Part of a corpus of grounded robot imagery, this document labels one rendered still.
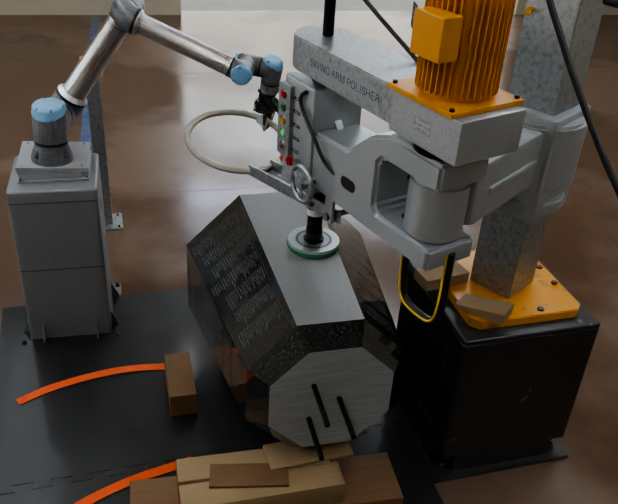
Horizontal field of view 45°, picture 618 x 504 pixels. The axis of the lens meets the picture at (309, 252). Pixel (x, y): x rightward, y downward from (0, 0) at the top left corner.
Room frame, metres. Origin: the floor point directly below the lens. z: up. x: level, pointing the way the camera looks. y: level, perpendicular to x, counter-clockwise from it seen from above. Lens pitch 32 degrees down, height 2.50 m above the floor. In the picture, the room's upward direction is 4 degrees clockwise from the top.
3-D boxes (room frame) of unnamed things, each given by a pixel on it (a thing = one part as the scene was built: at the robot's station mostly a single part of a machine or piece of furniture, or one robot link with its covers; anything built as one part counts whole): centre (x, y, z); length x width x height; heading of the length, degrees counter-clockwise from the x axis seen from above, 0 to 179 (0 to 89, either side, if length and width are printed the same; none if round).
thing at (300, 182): (2.48, 0.02, 1.24); 0.15 x 0.10 x 0.15; 35
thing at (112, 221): (4.16, 1.32, 0.54); 0.20 x 0.20 x 1.09; 18
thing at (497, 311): (2.39, -0.69, 0.80); 0.20 x 0.10 x 0.05; 57
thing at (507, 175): (2.45, -0.68, 1.41); 0.74 x 0.34 x 0.25; 141
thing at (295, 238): (2.65, -0.02, 0.89); 0.21 x 0.21 x 0.01
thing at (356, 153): (2.32, -0.23, 1.35); 0.74 x 0.23 x 0.49; 35
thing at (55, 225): (3.18, 1.23, 0.43); 0.50 x 0.50 x 0.85; 14
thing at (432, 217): (2.10, -0.39, 1.39); 0.19 x 0.19 x 0.20
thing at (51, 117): (3.20, 1.23, 1.10); 0.17 x 0.15 x 0.18; 178
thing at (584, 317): (2.61, -0.80, 0.37); 0.66 x 0.66 x 0.74; 18
